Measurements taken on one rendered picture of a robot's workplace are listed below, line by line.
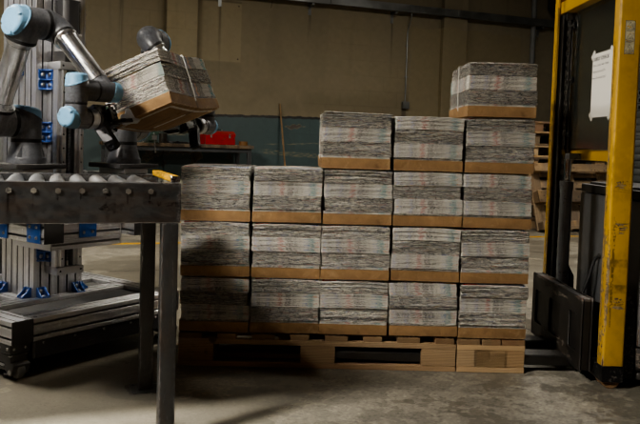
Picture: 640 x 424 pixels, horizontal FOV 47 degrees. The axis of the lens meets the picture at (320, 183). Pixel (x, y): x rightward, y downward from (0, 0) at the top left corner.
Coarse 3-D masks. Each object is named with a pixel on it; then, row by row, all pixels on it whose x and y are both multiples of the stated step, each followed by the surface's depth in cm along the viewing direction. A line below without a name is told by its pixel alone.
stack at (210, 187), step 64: (192, 192) 298; (256, 192) 299; (320, 192) 301; (384, 192) 301; (448, 192) 302; (192, 256) 300; (256, 256) 301; (320, 256) 301; (384, 256) 302; (448, 256) 302; (256, 320) 302; (320, 320) 303; (384, 320) 304; (448, 320) 304
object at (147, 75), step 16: (128, 64) 280; (144, 64) 277; (160, 64) 275; (176, 64) 285; (112, 80) 282; (128, 80) 281; (144, 80) 278; (160, 80) 275; (176, 80) 283; (128, 96) 280; (144, 96) 278; (160, 112) 279; (176, 112) 286; (128, 128) 287; (144, 128) 293
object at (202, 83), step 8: (192, 64) 299; (200, 64) 305; (192, 72) 296; (200, 72) 302; (192, 80) 294; (200, 80) 300; (208, 80) 307; (200, 88) 299; (208, 88) 305; (200, 96) 296; (208, 96) 303; (200, 112) 300; (208, 112) 307; (184, 120) 305; (160, 128) 302; (168, 128) 310
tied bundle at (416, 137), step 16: (400, 128) 299; (416, 128) 299; (432, 128) 299; (448, 128) 300; (400, 144) 299; (416, 144) 299; (432, 144) 299; (448, 144) 300; (432, 160) 300; (448, 160) 300
